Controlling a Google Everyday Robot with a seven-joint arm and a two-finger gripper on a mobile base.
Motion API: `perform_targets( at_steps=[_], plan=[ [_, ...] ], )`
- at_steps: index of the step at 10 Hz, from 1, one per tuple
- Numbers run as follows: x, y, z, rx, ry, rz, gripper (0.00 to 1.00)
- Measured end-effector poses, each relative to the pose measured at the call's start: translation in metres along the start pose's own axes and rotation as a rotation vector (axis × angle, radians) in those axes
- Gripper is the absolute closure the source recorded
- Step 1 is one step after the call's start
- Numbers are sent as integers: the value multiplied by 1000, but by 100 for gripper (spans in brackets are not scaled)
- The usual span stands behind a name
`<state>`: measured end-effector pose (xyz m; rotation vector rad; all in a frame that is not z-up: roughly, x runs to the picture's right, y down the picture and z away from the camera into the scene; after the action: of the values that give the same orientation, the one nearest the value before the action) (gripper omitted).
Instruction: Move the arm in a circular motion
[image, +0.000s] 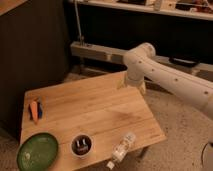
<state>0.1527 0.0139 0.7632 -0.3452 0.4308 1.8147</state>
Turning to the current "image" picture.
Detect orange toy carrot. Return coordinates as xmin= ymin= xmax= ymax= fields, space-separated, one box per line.
xmin=30 ymin=101 xmax=38 ymax=124

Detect blue toy piece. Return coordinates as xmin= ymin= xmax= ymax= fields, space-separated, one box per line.
xmin=37 ymin=101 xmax=43 ymax=119

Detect metal vertical pole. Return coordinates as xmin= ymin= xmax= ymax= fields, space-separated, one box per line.
xmin=74 ymin=0 xmax=84 ymax=45

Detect grey metal beam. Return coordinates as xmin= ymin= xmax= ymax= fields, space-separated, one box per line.
xmin=70 ymin=41 xmax=213 ymax=76

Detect cluttered upper shelf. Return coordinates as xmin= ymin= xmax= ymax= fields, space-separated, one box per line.
xmin=69 ymin=0 xmax=213 ymax=21

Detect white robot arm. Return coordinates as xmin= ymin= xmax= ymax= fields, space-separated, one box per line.
xmin=119 ymin=42 xmax=213 ymax=120

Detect wooden table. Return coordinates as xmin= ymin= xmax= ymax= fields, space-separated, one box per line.
xmin=21 ymin=72 xmax=166 ymax=171

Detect green round plate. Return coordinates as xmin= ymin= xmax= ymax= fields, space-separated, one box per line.
xmin=16 ymin=132 xmax=59 ymax=171

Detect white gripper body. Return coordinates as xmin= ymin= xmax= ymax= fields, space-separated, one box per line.
xmin=117 ymin=73 xmax=146 ymax=95

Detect clear plastic bottle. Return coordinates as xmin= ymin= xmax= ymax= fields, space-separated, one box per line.
xmin=107 ymin=132 xmax=136 ymax=170

